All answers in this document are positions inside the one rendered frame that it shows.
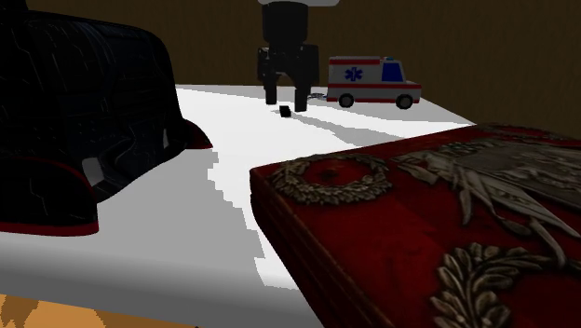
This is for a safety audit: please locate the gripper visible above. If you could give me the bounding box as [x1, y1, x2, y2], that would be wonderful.
[256, 2, 320, 114]

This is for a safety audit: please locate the white toy ambulance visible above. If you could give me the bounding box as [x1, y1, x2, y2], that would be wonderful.
[325, 55, 423, 111]

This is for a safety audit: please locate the white table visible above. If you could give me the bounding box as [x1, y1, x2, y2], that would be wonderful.
[0, 83, 477, 328]

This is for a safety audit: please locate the red box with silver ornaments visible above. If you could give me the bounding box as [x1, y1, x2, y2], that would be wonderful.
[248, 123, 581, 328]

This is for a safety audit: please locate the black object with red trim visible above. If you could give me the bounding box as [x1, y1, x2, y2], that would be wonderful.
[0, 0, 214, 238]

